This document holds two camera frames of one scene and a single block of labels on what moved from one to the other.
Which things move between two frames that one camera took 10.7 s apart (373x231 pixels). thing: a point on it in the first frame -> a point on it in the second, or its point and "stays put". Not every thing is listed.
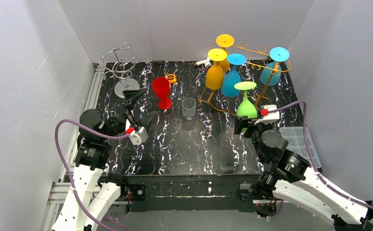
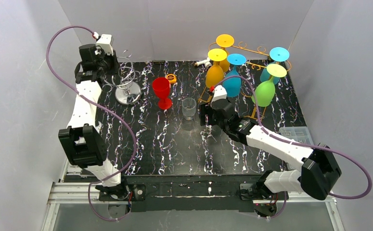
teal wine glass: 232,77 stays put
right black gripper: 248,122 -> 207,114
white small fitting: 206,62 stays put
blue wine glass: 271,75 stays put
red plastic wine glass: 161,85 stays put
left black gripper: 130,115 -> 110,62
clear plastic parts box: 295,136 stays put
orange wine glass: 225,40 stays put
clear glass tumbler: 188,107 stays put
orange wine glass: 223,42 -> 214,74
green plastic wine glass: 246,108 -> 265,92
